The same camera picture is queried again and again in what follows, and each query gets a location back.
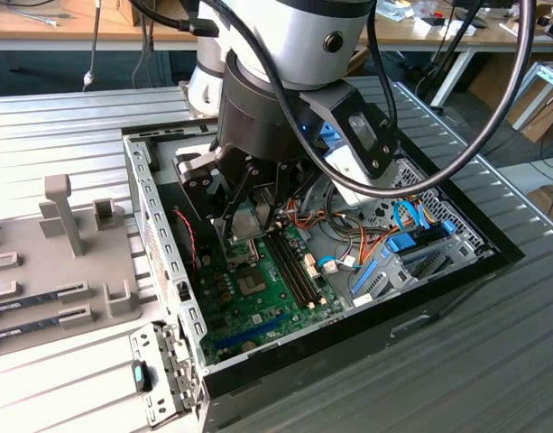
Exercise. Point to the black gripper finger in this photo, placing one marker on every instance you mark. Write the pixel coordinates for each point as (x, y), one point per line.
(222, 189)
(285, 185)

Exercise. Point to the silver CPU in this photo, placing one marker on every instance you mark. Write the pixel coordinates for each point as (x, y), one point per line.
(246, 224)

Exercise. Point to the grey metal drive cage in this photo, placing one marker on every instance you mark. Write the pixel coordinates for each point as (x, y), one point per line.
(313, 200)

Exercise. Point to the white four-pin board connector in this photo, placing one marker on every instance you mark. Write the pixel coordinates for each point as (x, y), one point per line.
(206, 260)

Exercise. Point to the black RAM slot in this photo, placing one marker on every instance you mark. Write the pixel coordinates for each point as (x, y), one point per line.
(285, 267)
(297, 264)

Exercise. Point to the blue disk carrier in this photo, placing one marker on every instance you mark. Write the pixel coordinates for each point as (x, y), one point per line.
(364, 275)
(400, 243)

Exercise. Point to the green motherboard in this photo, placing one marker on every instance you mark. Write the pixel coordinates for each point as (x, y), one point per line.
(258, 311)

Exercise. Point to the blue expansion slot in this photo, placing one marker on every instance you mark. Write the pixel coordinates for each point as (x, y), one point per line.
(251, 333)

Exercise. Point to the brown cardboard box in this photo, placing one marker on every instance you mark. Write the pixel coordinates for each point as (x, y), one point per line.
(136, 13)

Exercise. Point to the round coin battery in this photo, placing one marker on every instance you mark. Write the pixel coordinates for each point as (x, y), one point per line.
(248, 347)

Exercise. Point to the grey metal disk bay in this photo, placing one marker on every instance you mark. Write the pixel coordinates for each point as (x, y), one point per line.
(438, 266)

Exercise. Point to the black open PC case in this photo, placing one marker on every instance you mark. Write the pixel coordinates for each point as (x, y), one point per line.
(303, 361)

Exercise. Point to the clear plastic packet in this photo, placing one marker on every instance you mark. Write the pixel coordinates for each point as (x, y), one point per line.
(395, 11)

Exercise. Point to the grey parts rack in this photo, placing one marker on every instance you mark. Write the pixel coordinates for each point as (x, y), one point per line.
(46, 270)

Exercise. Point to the black teal latch button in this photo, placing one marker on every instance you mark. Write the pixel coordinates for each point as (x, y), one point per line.
(138, 374)

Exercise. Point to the blue RAM stick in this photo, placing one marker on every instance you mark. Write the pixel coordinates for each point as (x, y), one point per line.
(28, 329)
(28, 303)

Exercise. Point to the black tripod stand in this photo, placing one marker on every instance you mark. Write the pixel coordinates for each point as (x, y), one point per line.
(460, 39)

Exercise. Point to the wooden desk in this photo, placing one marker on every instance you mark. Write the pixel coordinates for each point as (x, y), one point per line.
(492, 40)
(32, 31)

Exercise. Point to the large flat cardboard sheet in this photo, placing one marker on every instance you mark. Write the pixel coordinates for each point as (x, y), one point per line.
(542, 122)

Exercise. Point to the open small cardboard box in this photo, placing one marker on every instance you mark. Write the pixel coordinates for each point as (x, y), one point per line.
(513, 20)

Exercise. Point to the small silver wrist camera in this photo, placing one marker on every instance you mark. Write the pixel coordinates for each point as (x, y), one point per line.
(188, 164)

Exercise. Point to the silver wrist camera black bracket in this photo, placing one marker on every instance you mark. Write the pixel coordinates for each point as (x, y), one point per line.
(339, 108)

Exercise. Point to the grey metal card bracket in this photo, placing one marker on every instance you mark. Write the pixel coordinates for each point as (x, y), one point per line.
(145, 338)

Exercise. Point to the aluminium profile frame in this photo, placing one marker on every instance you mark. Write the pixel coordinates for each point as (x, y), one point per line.
(506, 105)

